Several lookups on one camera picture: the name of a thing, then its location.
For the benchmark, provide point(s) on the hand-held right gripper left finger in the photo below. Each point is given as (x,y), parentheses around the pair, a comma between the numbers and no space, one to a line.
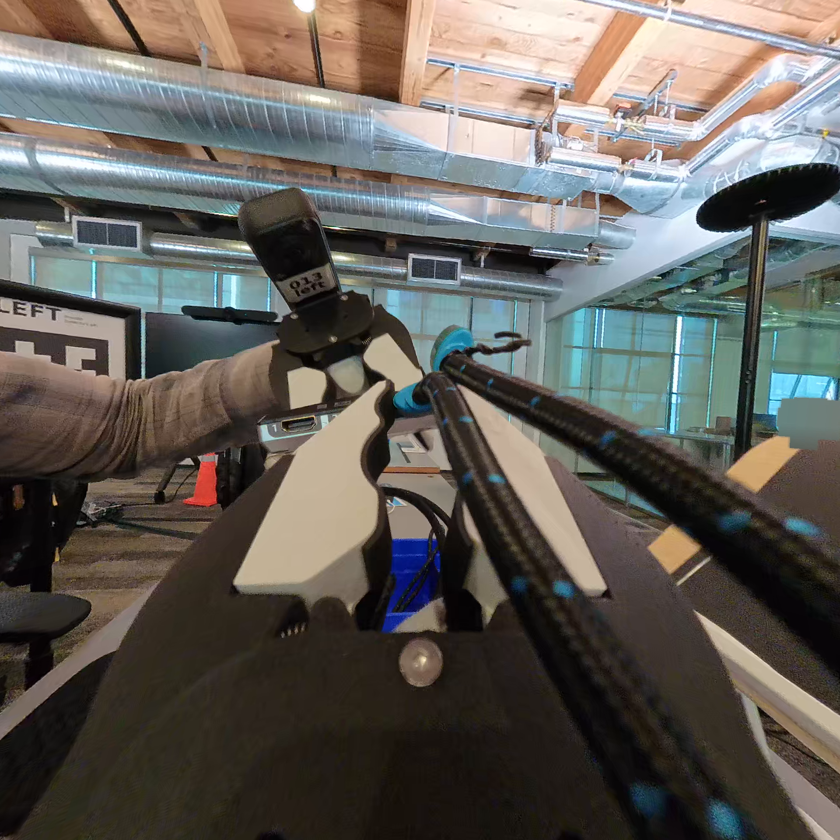
(308,518)

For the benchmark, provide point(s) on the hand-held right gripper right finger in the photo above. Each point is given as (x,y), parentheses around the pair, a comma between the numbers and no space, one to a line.
(552,518)

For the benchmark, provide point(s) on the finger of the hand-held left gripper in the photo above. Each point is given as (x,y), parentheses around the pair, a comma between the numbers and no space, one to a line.
(305,387)
(394,364)

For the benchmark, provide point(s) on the black hdmi switch box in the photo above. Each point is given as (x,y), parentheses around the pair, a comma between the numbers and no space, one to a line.
(295,426)

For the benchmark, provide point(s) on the wooden book stand white base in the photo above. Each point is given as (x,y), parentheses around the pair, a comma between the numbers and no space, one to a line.
(754,469)

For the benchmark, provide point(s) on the person's left forearm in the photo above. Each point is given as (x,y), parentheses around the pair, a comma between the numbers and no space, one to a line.
(131,420)

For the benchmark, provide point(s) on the person's left hand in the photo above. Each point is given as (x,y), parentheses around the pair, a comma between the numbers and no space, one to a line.
(346,379)

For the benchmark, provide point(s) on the white ceiling air vent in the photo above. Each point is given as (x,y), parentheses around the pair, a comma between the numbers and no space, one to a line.
(434,268)
(106,233)

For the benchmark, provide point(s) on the orange plastic object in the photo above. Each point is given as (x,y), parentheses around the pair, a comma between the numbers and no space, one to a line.
(205,482)

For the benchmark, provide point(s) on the blue plastic bin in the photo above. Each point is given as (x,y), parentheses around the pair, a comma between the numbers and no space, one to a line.
(410,564)

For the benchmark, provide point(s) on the white poster board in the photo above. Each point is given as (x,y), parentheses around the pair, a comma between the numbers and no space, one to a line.
(65,328)

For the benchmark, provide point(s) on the black rod with round disc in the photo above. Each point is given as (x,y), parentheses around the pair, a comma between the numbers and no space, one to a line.
(754,328)

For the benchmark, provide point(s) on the black office chair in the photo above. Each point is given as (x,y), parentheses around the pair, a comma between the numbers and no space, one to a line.
(33,610)

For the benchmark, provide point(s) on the silver insulated pipes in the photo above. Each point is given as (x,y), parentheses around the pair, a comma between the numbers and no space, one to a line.
(722,111)

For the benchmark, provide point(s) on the long silver ceiling duct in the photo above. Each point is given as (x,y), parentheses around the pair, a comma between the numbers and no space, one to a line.
(262,253)

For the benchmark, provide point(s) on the dark wall screen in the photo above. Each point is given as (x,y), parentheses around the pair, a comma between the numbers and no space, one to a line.
(197,348)

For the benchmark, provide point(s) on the large round silver duct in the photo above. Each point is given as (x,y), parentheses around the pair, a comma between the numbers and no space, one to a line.
(197,174)
(164,98)

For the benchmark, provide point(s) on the silver ventilation duct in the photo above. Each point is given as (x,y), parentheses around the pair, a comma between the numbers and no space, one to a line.
(499,154)

